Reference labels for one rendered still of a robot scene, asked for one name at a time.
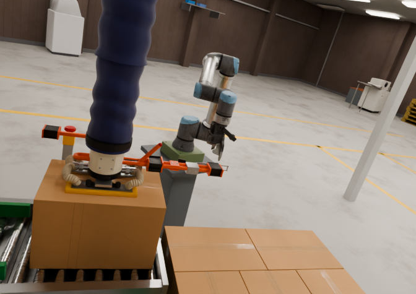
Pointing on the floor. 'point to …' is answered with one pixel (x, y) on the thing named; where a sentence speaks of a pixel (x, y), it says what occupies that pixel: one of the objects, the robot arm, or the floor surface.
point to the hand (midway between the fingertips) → (215, 155)
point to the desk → (355, 95)
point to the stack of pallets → (410, 113)
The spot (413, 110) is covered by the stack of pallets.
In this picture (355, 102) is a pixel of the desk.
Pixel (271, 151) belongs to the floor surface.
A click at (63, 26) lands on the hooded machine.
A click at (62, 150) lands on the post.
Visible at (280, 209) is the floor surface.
